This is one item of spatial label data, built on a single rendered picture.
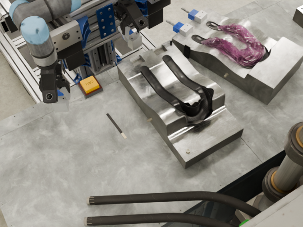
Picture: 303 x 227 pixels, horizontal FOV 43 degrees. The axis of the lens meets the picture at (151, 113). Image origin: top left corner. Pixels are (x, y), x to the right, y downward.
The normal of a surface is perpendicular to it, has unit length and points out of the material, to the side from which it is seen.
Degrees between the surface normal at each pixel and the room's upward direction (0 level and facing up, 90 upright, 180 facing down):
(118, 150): 0
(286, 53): 0
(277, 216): 0
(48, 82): 32
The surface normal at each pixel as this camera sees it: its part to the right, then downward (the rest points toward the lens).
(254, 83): -0.66, 0.64
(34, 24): -0.03, -0.55
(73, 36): 0.58, 0.67
